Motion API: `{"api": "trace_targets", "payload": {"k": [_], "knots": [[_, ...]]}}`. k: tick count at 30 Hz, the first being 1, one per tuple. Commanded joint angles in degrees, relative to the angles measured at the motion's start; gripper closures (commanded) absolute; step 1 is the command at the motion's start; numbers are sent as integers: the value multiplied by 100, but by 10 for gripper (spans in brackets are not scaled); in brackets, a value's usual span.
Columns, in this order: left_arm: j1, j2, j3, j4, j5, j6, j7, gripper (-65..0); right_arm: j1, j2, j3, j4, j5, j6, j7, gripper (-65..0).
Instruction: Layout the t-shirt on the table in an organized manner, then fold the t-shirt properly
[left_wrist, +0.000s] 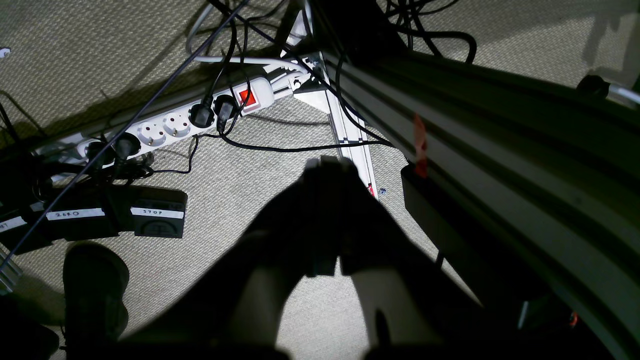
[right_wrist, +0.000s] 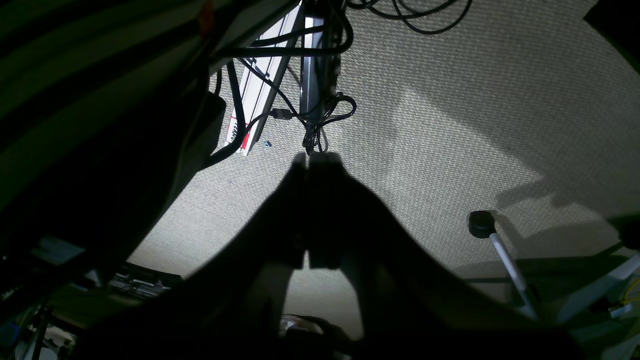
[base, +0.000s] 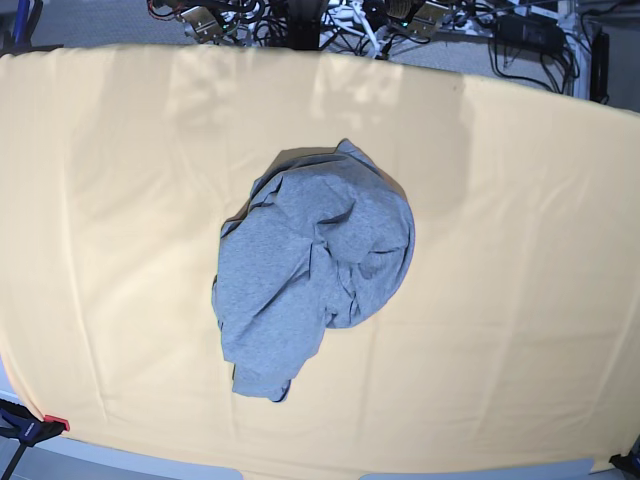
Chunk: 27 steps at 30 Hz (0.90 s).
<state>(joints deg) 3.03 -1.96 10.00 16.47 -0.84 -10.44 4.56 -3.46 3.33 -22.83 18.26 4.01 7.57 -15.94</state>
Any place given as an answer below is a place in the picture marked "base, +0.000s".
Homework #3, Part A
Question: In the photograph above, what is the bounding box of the grey t-shirt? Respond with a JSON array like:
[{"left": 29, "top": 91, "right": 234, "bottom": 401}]
[{"left": 211, "top": 140, "right": 416, "bottom": 402}]

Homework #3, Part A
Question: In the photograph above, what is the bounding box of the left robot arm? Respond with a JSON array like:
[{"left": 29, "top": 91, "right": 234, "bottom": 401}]
[{"left": 385, "top": 0, "right": 453, "bottom": 41}]

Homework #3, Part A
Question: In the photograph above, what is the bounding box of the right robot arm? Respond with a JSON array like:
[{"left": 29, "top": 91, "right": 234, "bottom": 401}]
[{"left": 146, "top": 0, "right": 238, "bottom": 44}]

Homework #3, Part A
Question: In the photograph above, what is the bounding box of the yellow table cloth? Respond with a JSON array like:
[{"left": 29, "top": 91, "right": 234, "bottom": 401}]
[{"left": 1, "top": 45, "right": 639, "bottom": 479}]

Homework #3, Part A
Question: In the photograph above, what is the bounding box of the black power adapter brick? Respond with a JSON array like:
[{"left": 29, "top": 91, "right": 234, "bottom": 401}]
[{"left": 494, "top": 15, "right": 565, "bottom": 55}]

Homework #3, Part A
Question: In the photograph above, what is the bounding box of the blue orange clamp left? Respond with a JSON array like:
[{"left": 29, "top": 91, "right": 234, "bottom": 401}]
[{"left": 1, "top": 399, "right": 70, "bottom": 480}]

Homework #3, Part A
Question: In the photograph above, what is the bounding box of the black clamp right corner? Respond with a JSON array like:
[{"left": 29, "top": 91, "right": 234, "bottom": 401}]
[{"left": 609, "top": 441, "right": 640, "bottom": 479}]

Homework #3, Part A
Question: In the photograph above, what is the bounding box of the black centre post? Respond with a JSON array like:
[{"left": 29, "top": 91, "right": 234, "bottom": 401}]
[{"left": 287, "top": 0, "right": 324, "bottom": 51}]

